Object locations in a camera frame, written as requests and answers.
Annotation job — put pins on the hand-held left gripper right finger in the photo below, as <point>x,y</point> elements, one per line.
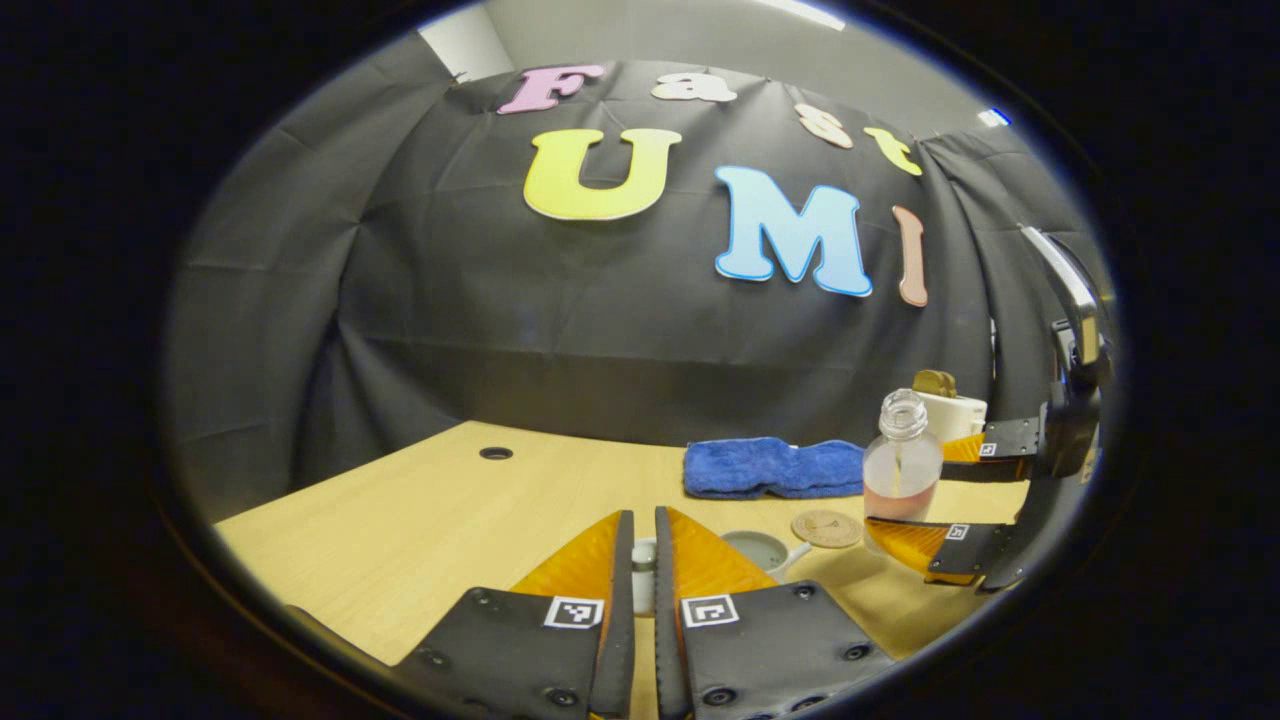
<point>666,600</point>

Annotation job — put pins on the black backdrop cloth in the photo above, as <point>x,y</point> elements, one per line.
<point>500,330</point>

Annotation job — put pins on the ceiling light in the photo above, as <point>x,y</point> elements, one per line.
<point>994,117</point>

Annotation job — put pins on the white teacup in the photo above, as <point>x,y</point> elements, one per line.
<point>765,552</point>

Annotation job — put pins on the white toaster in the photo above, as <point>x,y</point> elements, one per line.
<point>962,415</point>

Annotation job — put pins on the clear plastic water bottle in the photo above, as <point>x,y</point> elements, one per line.
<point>900,470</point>

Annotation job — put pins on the blue towel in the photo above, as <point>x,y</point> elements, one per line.
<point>770,468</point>

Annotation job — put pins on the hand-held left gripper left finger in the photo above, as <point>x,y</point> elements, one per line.
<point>622,600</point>

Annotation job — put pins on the round wooden coaster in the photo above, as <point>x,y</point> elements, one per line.
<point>827,528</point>

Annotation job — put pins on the white teacup lid blue dots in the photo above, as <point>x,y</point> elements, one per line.
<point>645,580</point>

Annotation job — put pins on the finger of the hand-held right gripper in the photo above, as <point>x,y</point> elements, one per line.
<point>1010,445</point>
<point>985,555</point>

